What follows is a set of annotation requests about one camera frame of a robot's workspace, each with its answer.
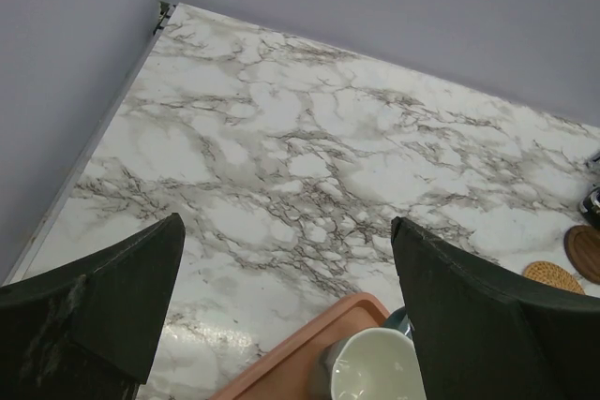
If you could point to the black chip case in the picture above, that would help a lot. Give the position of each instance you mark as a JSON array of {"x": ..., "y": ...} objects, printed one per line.
[{"x": 589, "y": 206}]

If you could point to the cream cup with teal handle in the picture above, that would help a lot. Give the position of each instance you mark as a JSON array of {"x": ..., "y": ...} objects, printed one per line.
[{"x": 376, "y": 363}]

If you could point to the dark walnut wood coaster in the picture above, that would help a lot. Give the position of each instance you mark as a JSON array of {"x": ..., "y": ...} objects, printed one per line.
[{"x": 581, "y": 245}]

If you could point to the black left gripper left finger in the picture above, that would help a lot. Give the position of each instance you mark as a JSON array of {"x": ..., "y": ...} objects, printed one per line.
[{"x": 90, "y": 328}]

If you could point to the pink plastic tray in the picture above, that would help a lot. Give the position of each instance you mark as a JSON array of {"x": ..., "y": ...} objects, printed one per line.
[{"x": 283, "y": 372}]

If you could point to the cream cup blue handle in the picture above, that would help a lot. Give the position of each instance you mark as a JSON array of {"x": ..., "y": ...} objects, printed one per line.
[{"x": 399, "y": 320}]

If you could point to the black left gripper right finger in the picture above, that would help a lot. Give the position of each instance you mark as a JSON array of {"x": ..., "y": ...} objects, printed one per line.
[{"x": 483, "y": 332}]

